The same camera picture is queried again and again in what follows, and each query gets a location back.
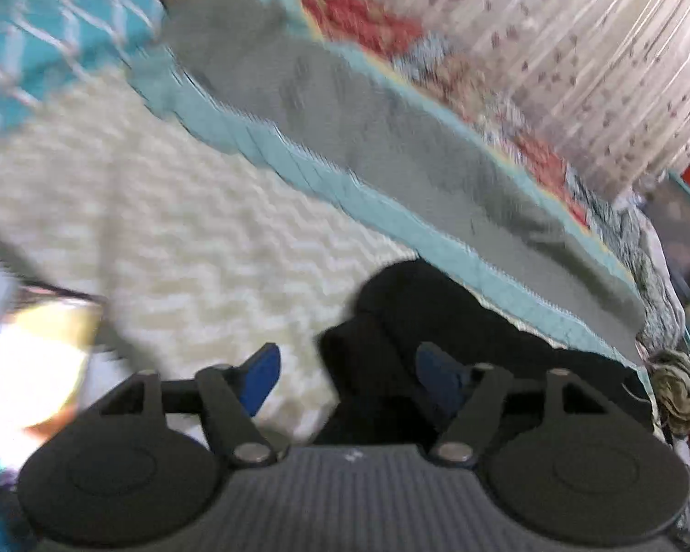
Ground black pants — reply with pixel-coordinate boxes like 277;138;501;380
315;259;653;447

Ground cream chevron bed blanket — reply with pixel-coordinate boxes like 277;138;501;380
0;0;651;444

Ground red floral quilt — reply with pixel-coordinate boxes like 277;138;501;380
90;0;593;231

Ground floral white curtain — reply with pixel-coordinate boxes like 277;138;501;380
381;0;690;197

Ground teal patterned pillow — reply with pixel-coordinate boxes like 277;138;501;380
0;0;165;140

